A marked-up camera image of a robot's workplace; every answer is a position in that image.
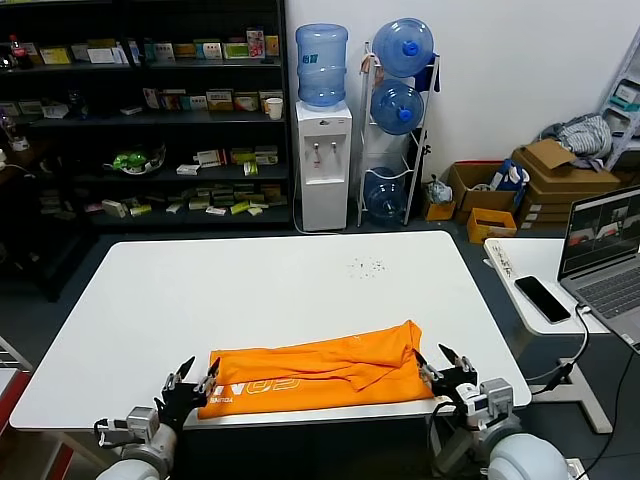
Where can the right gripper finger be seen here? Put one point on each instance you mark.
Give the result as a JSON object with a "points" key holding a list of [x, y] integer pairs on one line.
{"points": [[431, 377], [462, 365]]}

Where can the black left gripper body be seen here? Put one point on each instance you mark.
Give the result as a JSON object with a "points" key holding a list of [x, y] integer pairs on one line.
{"points": [[177, 407]]}

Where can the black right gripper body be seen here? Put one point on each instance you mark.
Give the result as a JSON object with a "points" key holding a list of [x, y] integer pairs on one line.
{"points": [[452, 385]]}

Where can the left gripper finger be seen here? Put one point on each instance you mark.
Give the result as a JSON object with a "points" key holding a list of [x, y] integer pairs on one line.
{"points": [[206, 387], [175, 382]]}

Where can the orange t-shirt with white print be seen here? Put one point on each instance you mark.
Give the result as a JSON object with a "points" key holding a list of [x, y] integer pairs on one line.
{"points": [[310, 375]]}

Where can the grey striped clothes pile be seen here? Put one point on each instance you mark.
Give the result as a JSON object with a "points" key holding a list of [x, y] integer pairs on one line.
{"points": [[585, 132]]}

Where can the black smartphone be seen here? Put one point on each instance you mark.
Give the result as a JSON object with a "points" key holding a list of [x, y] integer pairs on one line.
{"points": [[542, 300]]}

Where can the white power strip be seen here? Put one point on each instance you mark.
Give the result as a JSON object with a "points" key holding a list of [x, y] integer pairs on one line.
{"points": [[501, 259]]}

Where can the white side table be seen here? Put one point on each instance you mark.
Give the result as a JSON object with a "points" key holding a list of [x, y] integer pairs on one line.
{"points": [[537, 257]]}

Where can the orange cardboard box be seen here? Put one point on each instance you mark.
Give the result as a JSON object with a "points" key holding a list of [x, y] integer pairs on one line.
{"points": [[492, 234]]}

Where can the floor power socket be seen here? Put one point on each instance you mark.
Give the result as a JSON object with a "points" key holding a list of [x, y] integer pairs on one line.
{"points": [[575, 469]]}

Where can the small orange box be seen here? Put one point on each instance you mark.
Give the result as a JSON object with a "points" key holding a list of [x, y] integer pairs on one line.
{"points": [[440, 212]]}

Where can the white metal cart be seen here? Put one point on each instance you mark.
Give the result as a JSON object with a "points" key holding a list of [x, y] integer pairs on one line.
{"points": [[12, 357]]}

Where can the open brown cardboard box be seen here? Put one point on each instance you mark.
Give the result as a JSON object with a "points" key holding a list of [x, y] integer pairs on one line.
{"points": [[487, 200]]}

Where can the flat labelled cardboard box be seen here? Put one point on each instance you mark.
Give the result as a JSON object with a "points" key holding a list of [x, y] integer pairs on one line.
{"points": [[555, 205], [550, 222]]}

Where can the white plastic bag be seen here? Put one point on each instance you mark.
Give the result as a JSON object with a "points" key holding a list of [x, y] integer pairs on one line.
{"points": [[439, 191]]}

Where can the flat white medicine box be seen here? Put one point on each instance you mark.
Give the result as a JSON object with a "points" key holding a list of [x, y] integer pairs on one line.
{"points": [[187, 169], [216, 211]]}

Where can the yellow green medicine box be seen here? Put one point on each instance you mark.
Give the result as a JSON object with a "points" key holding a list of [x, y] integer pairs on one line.
{"points": [[240, 208], [242, 156]]}

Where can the silver laptop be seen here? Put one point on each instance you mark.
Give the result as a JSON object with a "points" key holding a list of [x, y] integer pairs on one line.
{"points": [[600, 235]]}

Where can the blue white package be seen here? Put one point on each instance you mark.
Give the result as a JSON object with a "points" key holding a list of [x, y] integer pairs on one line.
{"points": [[512, 175]]}

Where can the white water dispenser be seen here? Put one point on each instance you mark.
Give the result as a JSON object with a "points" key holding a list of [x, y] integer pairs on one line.
{"points": [[322, 200]]}

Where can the large brown cardboard box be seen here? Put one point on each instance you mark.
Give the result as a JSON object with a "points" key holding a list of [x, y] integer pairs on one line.
{"points": [[575, 189]]}

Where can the bowl of green items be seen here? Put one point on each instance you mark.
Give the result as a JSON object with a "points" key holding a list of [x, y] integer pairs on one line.
{"points": [[131, 161]]}

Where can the white box with red print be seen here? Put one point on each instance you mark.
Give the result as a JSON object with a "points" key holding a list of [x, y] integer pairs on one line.
{"points": [[211, 158]]}

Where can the cardboard box with open flap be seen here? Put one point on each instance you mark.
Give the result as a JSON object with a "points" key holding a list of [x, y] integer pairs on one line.
{"points": [[550, 152]]}

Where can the black shelving unit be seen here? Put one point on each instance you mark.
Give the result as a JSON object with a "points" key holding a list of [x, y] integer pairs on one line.
{"points": [[165, 132]]}

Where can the small flat white box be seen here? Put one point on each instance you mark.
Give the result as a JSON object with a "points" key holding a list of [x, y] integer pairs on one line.
{"points": [[131, 110]]}

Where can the white metal storage rack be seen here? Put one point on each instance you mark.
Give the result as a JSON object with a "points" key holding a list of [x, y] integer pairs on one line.
{"points": [[625, 142]]}

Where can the white teal medicine box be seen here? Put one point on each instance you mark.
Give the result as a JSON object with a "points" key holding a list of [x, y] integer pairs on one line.
{"points": [[207, 50], [196, 103]]}

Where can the red white medicine box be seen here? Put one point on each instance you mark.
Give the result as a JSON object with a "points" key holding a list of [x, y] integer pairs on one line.
{"points": [[246, 102], [170, 101]]}

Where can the orange yellow medicine box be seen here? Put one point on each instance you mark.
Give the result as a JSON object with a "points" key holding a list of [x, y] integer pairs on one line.
{"points": [[220, 101]]}

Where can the white purple medicine box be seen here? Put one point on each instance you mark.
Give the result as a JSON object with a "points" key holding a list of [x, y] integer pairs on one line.
{"points": [[151, 98]]}

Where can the white paper cup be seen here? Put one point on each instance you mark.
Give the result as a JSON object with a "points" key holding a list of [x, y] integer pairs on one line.
{"points": [[274, 108]]}

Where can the dark blue bottle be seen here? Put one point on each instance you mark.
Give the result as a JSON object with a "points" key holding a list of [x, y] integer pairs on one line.
{"points": [[78, 105]]}

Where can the pink cloth strip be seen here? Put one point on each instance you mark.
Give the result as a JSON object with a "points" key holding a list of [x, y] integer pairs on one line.
{"points": [[372, 67]]}

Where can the blue water jug with label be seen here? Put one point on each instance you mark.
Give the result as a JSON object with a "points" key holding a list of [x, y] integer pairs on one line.
{"points": [[322, 75]]}

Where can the tall pink colourful box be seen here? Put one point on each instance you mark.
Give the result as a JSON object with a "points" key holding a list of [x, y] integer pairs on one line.
{"points": [[255, 44]]}

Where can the small yellow box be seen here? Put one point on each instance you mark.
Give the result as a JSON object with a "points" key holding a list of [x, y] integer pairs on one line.
{"points": [[271, 45]]}

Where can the cola bottle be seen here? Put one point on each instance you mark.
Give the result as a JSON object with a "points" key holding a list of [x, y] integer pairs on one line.
{"points": [[19, 52]]}

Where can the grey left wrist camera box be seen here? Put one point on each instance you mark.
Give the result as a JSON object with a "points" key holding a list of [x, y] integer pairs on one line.
{"points": [[142, 422]]}

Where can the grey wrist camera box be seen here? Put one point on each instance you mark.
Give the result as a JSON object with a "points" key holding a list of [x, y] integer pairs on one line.
{"points": [[492, 400], [142, 422]]}

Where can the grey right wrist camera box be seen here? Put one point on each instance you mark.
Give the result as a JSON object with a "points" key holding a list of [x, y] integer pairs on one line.
{"points": [[492, 400]]}

